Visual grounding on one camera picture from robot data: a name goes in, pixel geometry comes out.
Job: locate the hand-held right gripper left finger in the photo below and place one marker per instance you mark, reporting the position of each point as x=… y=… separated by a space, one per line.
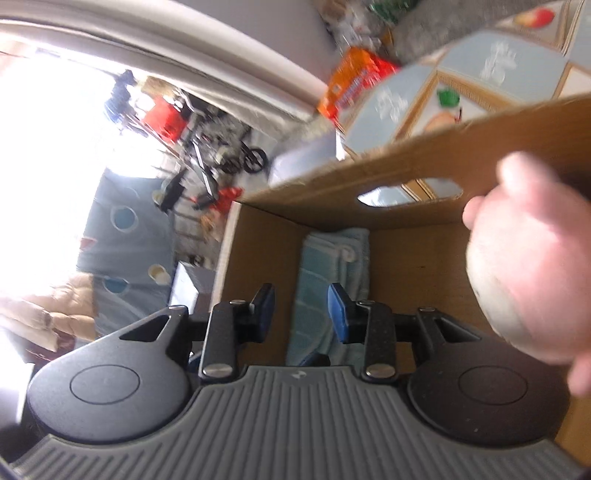
x=264 y=309

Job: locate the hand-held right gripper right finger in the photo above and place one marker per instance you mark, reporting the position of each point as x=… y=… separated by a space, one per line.
x=339 y=314

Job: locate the teal towel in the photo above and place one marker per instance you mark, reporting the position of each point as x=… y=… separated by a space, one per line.
x=323 y=277

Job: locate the brown cardboard box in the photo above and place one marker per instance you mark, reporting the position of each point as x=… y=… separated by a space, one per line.
x=415 y=258

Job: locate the pink plush toy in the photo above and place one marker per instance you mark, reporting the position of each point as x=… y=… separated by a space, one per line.
x=531 y=277

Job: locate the grey box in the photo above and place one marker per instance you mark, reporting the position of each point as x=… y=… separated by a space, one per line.
x=194 y=281

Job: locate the blue blanket with circles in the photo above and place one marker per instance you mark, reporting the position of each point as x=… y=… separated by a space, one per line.
x=124 y=258

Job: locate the black wheeled cart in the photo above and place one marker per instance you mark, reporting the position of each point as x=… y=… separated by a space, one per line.
x=254 y=159

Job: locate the beige cloth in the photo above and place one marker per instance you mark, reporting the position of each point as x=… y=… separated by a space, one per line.
x=55 y=314

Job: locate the red crate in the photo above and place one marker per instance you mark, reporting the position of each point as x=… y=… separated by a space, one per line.
x=161 y=120

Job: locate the orange snack pack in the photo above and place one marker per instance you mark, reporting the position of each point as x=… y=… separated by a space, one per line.
x=355 y=78

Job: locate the dark hanging garment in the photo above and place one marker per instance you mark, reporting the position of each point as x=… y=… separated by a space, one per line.
x=122 y=90

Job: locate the pile of shiny wrappers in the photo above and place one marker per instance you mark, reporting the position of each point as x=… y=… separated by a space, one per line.
x=364 y=18

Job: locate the fruit print mat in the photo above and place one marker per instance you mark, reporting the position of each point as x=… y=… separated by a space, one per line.
x=508 y=60

